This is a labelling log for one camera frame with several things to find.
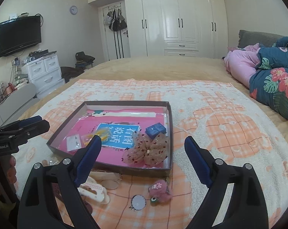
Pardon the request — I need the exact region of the orange white patterned blanket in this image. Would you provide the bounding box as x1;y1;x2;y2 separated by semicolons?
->
15;77;288;228

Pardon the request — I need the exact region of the pink book blue label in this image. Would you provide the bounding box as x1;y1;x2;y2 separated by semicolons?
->
53;108;167;167

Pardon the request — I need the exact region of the small earring card bag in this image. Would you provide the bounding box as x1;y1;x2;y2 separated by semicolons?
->
66;134;82;152

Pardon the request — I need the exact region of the brown shallow cardboard tray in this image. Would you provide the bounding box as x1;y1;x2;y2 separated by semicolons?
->
47;101;173;178

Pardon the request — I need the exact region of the grey sofa seat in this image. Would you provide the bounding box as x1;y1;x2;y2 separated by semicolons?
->
0;83;39;127

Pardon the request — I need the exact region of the dark brown bag on floor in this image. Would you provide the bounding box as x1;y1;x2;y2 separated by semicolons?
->
61;67;84;83

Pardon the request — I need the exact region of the purple wall clock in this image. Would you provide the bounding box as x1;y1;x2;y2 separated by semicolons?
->
69;5;78;15

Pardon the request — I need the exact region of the pink fluffy pompom charm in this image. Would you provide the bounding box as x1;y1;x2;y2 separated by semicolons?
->
148;179;172;205

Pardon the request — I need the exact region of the pink quilt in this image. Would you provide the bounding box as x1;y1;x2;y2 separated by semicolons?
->
224;43;260;88

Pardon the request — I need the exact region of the black wall television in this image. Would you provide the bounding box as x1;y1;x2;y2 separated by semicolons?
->
0;15;41;57

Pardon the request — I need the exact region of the tan bed cover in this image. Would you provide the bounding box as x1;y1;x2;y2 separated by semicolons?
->
17;55;288;162

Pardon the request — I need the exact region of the white glossy wardrobe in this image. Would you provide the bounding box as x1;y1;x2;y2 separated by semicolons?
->
88;0;228;58

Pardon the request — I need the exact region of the beige dotted mesh bow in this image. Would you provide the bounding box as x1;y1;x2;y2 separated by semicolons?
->
122;132;169;167

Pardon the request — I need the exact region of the white door with stripes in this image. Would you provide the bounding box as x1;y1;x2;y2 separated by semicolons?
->
98;1;131;61

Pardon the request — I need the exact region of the cream claw hair clip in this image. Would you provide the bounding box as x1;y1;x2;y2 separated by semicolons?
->
78;176;110;204

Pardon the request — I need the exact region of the white plastic drawer cabinet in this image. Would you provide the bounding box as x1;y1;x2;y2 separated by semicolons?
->
21;53;65;99

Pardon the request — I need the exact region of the hanging handbags bundle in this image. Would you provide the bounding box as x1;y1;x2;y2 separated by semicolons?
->
104;8;127;32

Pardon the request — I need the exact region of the blue small jewelry box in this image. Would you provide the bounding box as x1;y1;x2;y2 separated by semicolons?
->
145;123;166;139

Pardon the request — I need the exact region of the pearl ball hair accessory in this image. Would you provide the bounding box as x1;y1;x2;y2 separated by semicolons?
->
41;157;60;166

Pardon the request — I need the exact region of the grey headboard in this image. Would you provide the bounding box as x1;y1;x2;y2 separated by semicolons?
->
238;30;283;48

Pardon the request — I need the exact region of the blue floral quilt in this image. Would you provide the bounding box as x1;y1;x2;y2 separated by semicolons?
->
249;37;288;120

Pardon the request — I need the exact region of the dark clothes pile on stool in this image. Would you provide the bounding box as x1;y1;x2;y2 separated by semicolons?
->
75;51;95;70

